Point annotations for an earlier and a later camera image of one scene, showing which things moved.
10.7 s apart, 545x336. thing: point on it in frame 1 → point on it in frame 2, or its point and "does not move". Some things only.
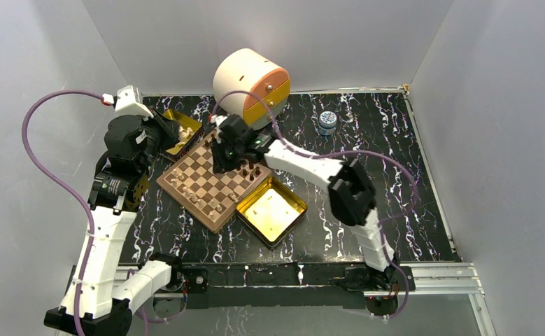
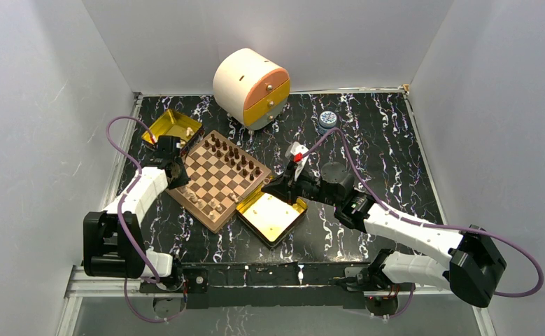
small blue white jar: (327, 122) does not move
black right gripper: (220, 164) → (286, 188)
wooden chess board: (213, 197) does not move
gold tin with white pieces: (189, 131) does not move
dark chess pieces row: (251, 165) does not move
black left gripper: (169, 128) → (183, 179)
